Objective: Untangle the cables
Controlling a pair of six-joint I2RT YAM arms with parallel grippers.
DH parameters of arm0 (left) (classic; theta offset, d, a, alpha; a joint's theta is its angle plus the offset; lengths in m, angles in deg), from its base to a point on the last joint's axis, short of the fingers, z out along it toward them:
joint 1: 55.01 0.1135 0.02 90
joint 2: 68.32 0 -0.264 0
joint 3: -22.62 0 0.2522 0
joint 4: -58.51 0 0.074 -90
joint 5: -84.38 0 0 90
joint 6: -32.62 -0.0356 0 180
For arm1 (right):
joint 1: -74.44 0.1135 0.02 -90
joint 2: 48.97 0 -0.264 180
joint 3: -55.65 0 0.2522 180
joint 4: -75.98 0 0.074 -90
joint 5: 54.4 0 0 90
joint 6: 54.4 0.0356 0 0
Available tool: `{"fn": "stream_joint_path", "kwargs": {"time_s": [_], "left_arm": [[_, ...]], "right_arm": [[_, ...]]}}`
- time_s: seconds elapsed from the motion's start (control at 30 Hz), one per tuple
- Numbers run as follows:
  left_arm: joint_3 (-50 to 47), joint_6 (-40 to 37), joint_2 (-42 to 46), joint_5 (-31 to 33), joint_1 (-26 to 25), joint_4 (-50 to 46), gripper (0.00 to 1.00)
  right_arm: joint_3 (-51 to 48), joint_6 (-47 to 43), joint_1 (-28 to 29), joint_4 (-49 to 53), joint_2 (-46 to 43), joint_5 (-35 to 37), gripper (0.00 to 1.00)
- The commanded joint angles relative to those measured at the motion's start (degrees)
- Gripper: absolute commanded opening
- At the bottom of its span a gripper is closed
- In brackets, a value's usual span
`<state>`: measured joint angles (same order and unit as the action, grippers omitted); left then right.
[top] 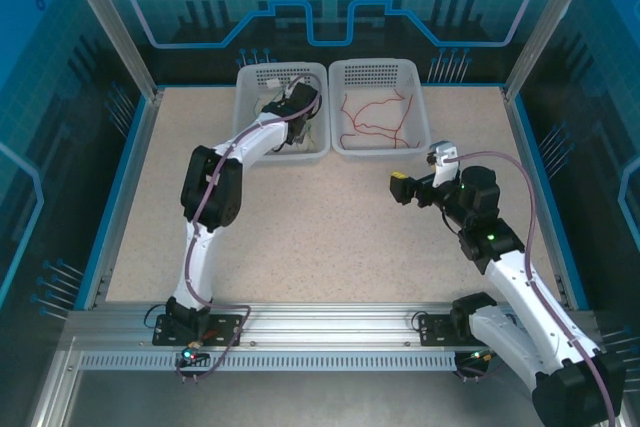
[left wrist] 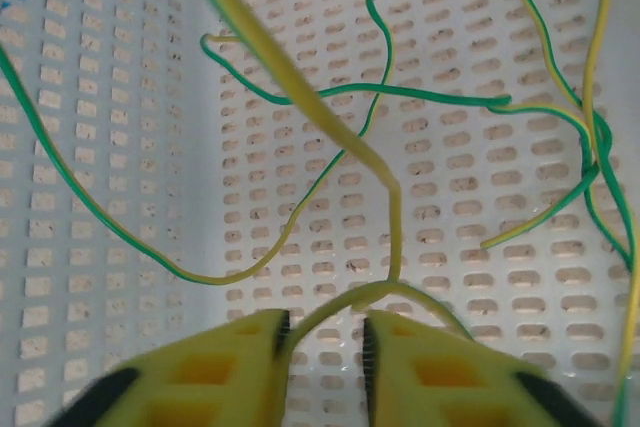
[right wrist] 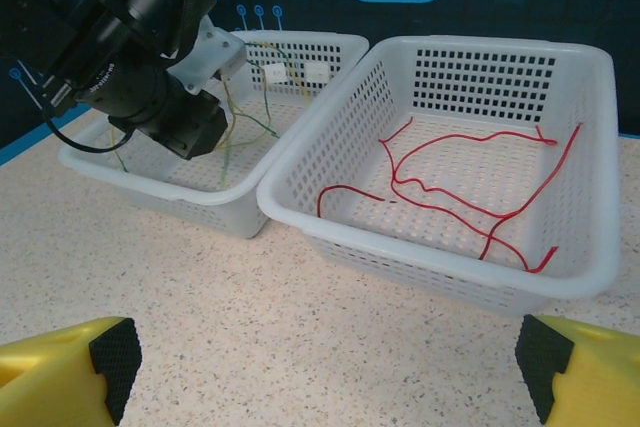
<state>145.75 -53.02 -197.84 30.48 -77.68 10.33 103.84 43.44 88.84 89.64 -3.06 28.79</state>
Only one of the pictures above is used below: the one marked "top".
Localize aluminium frame post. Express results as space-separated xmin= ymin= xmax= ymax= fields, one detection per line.
xmin=54 ymin=0 xmax=166 ymax=104
xmin=502 ymin=0 xmax=601 ymax=102

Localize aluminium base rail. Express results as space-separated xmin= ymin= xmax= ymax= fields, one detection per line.
xmin=64 ymin=300 xmax=601 ymax=348

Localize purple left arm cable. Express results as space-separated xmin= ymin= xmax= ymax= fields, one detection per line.
xmin=173 ymin=74 xmax=324 ymax=384

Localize white perforated basket with labels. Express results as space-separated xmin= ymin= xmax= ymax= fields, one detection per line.
xmin=230 ymin=61 xmax=332 ymax=167

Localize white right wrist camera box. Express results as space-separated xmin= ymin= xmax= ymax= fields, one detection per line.
xmin=425 ymin=141 xmax=460 ymax=188

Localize plain white perforated plastic basket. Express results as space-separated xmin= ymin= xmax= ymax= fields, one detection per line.
xmin=327 ymin=58 xmax=432 ymax=164

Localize small lit connector board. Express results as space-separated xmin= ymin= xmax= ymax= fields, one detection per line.
xmin=462 ymin=346 xmax=501 ymax=368
xmin=174 ymin=344 xmax=209 ymax=368

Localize thin red wire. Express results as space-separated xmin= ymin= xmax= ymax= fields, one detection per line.
xmin=340 ymin=93 xmax=421 ymax=149
xmin=339 ymin=88 xmax=407 ymax=123

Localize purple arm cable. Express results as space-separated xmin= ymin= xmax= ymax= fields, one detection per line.
xmin=447 ymin=151 xmax=619 ymax=427
xmin=173 ymin=74 xmax=324 ymax=384

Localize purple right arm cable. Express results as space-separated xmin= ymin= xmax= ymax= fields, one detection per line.
xmin=447 ymin=151 xmax=619 ymax=427

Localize grey slotted cable duct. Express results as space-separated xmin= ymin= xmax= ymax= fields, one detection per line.
xmin=78 ymin=350 xmax=459 ymax=373

